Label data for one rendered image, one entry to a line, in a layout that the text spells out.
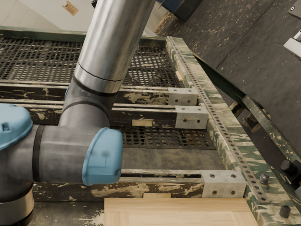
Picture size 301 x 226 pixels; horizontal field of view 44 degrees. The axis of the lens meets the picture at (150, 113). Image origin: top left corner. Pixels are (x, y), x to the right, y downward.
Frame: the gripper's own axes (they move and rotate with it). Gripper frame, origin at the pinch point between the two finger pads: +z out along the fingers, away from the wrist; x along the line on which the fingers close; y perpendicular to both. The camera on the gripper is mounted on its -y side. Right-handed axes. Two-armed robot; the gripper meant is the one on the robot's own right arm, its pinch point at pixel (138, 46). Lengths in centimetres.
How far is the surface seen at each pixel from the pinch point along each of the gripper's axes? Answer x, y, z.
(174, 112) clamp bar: -3.2, -1.5, 30.6
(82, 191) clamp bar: 40, 29, 17
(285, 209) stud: 52, -18, 40
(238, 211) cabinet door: 46, -7, 41
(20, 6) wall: -487, 156, 13
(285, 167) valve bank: 32, -26, 46
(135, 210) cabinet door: 46, 18, 26
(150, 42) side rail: -111, -4, 36
